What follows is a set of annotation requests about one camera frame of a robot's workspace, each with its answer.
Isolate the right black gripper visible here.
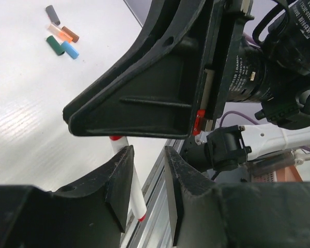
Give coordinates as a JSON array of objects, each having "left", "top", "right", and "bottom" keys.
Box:
[{"left": 193, "top": 1, "right": 310, "bottom": 134}]

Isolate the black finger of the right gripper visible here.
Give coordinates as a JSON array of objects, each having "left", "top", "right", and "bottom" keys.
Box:
[{"left": 63, "top": 1, "right": 214, "bottom": 139}]

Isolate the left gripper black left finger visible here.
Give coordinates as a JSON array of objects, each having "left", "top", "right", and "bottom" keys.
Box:
[{"left": 54, "top": 146, "right": 134, "bottom": 232}]

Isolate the red capped marker pen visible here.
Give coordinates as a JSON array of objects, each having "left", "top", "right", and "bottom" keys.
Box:
[{"left": 109, "top": 136, "right": 147, "bottom": 222}]

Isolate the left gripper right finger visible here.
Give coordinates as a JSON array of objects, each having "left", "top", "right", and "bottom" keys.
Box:
[{"left": 164, "top": 146, "right": 217, "bottom": 245}]

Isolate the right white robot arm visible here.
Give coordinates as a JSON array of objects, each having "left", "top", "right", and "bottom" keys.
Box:
[{"left": 63, "top": 1, "right": 310, "bottom": 172}]

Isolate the brown pen cap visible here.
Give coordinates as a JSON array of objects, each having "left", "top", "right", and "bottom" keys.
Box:
[{"left": 61, "top": 26, "right": 80, "bottom": 43}]

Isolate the grey pen cap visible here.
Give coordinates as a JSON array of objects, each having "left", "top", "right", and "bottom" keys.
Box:
[{"left": 45, "top": 5, "right": 60, "bottom": 25}]

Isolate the dark green pen cap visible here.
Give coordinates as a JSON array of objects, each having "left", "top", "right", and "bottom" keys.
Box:
[{"left": 46, "top": 36, "right": 65, "bottom": 56}]

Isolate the aluminium front rail frame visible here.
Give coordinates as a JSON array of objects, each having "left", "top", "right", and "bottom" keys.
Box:
[{"left": 120, "top": 151, "right": 173, "bottom": 247}]

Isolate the blue pen cap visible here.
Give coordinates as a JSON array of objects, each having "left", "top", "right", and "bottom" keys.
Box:
[{"left": 61, "top": 41, "right": 79, "bottom": 59}]

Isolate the orange pen cap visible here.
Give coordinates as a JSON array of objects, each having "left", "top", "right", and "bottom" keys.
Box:
[{"left": 48, "top": 23, "right": 73, "bottom": 43}]

